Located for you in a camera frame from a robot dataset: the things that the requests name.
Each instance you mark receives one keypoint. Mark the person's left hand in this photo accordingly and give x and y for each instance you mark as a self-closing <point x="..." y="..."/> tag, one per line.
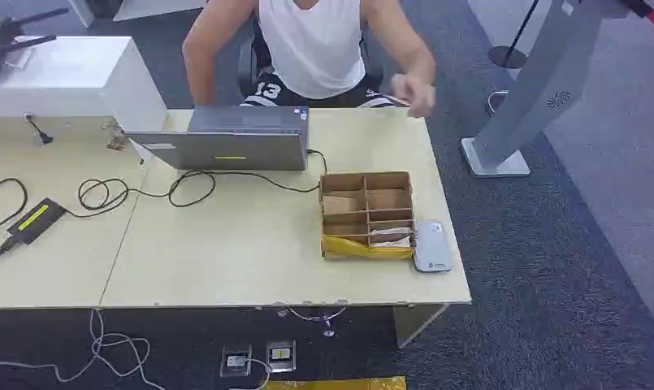
<point x="415" y="92"/>

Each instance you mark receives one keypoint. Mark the grey kiosk stand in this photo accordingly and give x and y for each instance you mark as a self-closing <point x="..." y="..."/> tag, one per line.
<point x="526" y="102"/>

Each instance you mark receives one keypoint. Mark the person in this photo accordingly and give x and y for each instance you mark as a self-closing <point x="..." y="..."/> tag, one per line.
<point x="310" y="48"/>

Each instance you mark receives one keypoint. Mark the wooden card box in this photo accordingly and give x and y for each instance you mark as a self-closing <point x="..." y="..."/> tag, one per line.
<point x="367" y="207"/>

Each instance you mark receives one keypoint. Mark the white card stack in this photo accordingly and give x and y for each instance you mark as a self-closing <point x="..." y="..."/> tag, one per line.
<point x="391" y="237"/>

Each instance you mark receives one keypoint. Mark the grey card reader device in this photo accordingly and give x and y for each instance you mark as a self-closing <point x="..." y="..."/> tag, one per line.
<point x="431" y="247"/>

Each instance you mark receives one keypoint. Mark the grey laptop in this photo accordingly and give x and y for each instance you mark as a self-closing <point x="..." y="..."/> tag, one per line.
<point x="235" y="145"/>

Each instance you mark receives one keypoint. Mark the large pale desk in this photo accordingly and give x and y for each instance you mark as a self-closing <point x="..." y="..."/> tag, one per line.
<point x="251" y="258"/>

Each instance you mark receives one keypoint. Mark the floor socket with yellow label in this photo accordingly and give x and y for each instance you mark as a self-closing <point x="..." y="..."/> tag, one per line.
<point x="281" y="355"/>

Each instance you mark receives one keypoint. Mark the yellow floor sheet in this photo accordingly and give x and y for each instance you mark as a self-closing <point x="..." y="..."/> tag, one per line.
<point x="337" y="384"/>

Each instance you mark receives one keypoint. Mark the floor socket with plug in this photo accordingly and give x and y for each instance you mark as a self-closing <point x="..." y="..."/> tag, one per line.
<point x="236" y="359"/>

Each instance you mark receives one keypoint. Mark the white cabinet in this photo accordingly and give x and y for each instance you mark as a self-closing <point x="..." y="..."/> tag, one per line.
<point x="73" y="75"/>

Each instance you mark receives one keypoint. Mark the small black plug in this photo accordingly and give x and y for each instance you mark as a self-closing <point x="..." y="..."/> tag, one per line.
<point x="42" y="134"/>

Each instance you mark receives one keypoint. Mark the small pale desk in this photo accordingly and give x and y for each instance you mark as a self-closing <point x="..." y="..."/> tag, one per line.
<point x="63" y="269"/>

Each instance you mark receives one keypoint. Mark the clear sheet on cabinet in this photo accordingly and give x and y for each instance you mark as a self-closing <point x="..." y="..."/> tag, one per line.
<point x="19" y="58"/>

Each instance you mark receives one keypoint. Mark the black power adapter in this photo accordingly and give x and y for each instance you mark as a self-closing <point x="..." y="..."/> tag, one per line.
<point x="36" y="220"/>

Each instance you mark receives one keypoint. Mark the black stanchion post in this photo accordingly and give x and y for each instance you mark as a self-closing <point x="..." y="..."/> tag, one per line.
<point x="507" y="56"/>

